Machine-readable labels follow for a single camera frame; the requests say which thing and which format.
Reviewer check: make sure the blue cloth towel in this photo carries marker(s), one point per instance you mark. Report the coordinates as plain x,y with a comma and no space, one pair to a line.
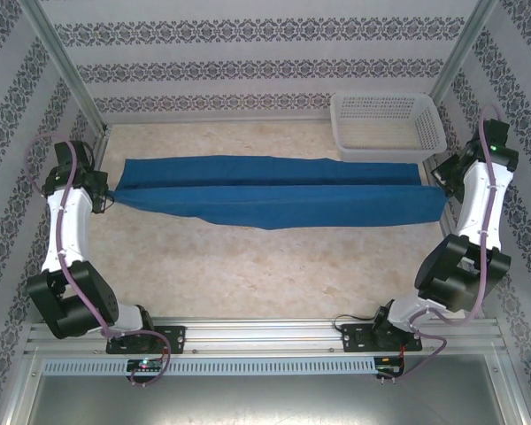
270,195

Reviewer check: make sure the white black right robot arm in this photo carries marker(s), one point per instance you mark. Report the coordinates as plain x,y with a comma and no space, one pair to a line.
478,208

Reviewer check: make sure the white plastic mesh basket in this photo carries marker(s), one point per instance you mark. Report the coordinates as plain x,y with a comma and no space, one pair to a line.
387,128

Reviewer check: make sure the left controller board green light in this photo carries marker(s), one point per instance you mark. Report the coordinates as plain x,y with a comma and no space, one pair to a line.
143,365

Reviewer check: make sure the right controller board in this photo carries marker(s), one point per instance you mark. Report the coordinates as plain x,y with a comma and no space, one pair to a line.
389,365

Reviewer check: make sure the grey metal panel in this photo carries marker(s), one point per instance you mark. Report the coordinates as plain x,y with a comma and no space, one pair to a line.
265,400

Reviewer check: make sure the aluminium frame post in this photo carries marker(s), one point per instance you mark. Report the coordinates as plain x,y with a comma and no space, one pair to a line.
462,48
59,57

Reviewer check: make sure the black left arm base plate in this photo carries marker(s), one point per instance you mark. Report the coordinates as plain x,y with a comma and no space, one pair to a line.
174,336

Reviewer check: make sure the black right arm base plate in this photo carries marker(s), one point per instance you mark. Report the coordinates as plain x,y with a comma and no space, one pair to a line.
354,338

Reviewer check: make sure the aluminium mounting rail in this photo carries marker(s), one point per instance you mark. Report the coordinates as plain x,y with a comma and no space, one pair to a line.
261,334

